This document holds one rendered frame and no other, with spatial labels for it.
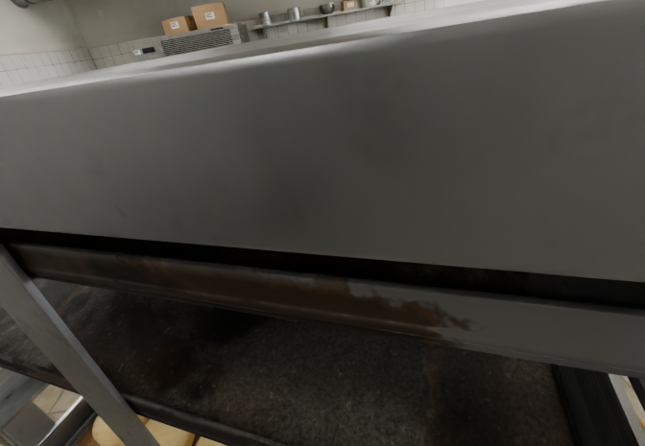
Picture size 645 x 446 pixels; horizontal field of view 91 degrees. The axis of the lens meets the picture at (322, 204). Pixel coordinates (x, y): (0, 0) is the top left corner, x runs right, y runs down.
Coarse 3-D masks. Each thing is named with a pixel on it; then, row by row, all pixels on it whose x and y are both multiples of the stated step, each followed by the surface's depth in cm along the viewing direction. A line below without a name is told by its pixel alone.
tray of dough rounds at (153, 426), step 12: (96, 420) 32; (144, 420) 33; (84, 432) 34; (96, 432) 31; (108, 432) 31; (156, 432) 30; (168, 432) 30; (180, 432) 30; (72, 444) 33; (84, 444) 32; (96, 444) 32; (108, 444) 31; (120, 444) 31; (168, 444) 29; (180, 444) 29; (192, 444) 31; (204, 444) 29; (216, 444) 29
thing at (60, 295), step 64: (0, 320) 23; (64, 320) 22; (128, 320) 21; (192, 320) 20; (256, 320) 20; (64, 384) 17; (128, 384) 17; (192, 384) 17; (256, 384) 16; (320, 384) 15; (384, 384) 15; (448, 384) 15; (512, 384) 14
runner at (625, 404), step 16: (560, 368) 15; (576, 368) 14; (576, 384) 14; (592, 384) 13; (608, 384) 12; (576, 400) 13; (592, 400) 13; (608, 400) 11; (624, 400) 11; (576, 416) 13; (592, 416) 13; (608, 416) 11; (624, 416) 10; (592, 432) 12; (608, 432) 11; (624, 432) 10; (640, 432) 10
